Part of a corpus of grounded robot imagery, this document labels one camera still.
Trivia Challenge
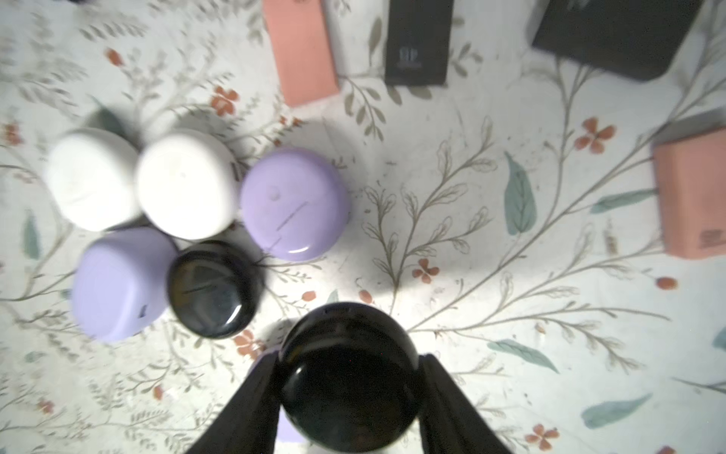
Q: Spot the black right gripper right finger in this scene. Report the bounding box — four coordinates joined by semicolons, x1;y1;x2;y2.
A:
419;354;510;454

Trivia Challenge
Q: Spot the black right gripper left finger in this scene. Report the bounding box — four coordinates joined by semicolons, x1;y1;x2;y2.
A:
187;352;280;454

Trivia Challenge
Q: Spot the black earphone case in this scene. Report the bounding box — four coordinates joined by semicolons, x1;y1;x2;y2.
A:
279;303;422;453
166;240;265;340

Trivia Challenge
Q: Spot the purple earphone case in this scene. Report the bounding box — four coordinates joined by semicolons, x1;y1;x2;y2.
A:
70;227;178;344
240;147;350;262

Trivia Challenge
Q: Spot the white earphone case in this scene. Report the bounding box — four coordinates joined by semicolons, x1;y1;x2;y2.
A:
45;128;142;232
135;130;241;240

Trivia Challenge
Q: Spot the pink eraser block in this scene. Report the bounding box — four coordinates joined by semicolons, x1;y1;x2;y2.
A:
262;0;340;108
653;129;725;260

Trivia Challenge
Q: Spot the black eraser block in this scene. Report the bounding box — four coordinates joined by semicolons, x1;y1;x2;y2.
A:
384;0;454;87

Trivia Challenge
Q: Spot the black flat case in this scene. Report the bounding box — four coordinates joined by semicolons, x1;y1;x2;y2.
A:
529;0;703;81

